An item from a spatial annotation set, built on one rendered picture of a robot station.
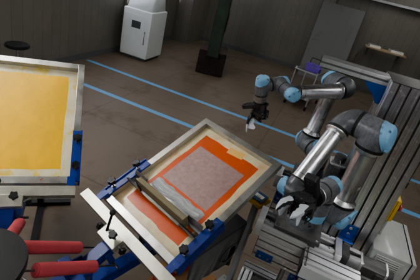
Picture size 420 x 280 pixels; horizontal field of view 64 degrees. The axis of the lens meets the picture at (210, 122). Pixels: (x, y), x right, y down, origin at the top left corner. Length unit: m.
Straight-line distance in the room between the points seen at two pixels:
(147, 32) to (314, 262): 6.54
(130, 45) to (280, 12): 4.91
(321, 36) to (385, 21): 1.68
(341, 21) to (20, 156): 9.38
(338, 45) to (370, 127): 8.92
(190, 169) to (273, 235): 0.56
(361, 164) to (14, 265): 1.31
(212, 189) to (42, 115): 1.04
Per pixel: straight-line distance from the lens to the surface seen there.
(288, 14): 10.74
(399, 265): 2.02
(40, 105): 2.15
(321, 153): 1.45
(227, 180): 1.84
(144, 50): 7.76
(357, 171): 1.54
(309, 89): 1.85
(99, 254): 1.64
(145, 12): 7.63
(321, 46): 10.33
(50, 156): 2.00
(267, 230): 1.80
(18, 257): 1.33
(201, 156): 1.96
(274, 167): 1.87
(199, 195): 1.80
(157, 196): 1.70
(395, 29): 10.71
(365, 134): 1.47
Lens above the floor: 2.30
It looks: 25 degrees down
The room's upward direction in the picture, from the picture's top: 14 degrees clockwise
